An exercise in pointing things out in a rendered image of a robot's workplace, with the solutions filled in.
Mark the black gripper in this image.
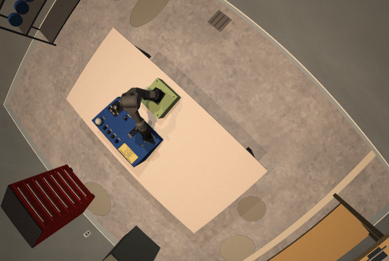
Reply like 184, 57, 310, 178
142, 135, 155, 145

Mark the blue control console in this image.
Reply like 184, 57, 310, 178
92, 97, 163, 167

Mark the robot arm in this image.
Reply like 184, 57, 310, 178
120, 88, 165, 139

